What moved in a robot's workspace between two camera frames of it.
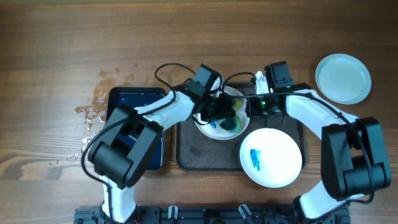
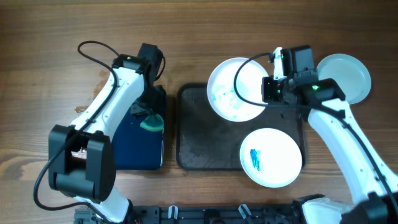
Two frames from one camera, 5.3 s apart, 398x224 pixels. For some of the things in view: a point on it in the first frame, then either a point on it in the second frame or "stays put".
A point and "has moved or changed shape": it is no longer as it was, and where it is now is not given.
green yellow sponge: [234, 124] has moved or changed shape
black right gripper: [253, 111] → [268, 95]
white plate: [271, 157] stays put
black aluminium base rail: [213, 214] stays put
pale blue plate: [343, 78] stays put
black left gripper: [225, 108] → [137, 109]
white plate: [214, 130] has moved or changed shape
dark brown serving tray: [197, 152] stays put
